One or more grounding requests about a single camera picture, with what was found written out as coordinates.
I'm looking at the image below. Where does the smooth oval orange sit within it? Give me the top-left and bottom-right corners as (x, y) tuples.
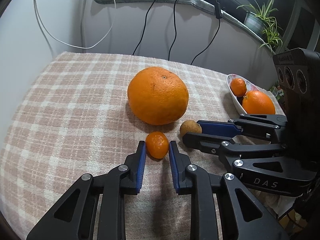
(242, 90), (276, 114)

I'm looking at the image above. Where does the tiny orange kumquat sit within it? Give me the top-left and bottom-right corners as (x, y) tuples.
(145, 132), (169, 159)

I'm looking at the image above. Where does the medium mandarin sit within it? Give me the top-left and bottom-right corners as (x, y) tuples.
(230, 78), (247, 98)

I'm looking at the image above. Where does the right gloved hand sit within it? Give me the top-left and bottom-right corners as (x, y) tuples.
(259, 192), (296, 218)

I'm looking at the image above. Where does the small brown kiwi back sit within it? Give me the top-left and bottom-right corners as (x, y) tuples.
(180, 120), (202, 137)

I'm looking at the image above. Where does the colourful package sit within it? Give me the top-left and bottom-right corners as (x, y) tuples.
(269, 81), (285, 106)

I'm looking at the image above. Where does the white floral plate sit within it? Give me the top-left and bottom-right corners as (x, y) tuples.
(226, 74), (262, 114)

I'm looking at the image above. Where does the large rough orange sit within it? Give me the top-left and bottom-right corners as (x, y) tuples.
(127, 67), (189, 126)

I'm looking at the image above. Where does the pink checkered tablecloth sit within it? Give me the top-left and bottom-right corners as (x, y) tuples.
(0, 51), (286, 240)

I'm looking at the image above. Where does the potted spider plant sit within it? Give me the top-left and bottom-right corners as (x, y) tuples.
(236, 0), (283, 54)

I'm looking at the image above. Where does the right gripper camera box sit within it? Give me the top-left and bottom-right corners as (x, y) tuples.
(273, 48), (319, 161)

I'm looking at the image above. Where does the black cable right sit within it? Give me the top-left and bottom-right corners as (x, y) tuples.
(190, 0), (226, 66)

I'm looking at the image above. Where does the black cable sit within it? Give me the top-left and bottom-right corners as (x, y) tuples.
(167, 0), (187, 61)
(190, 0), (226, 66)
(131, 0), (164, 56)

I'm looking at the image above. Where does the black cable left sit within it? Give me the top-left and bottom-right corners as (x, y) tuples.
(131, 0), (164, 56)

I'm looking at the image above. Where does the black cable middle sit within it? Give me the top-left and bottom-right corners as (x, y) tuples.
(167, 0), (187, 61)

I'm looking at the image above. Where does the white cable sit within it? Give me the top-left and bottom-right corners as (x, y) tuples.
(32, 0), (117, 50)

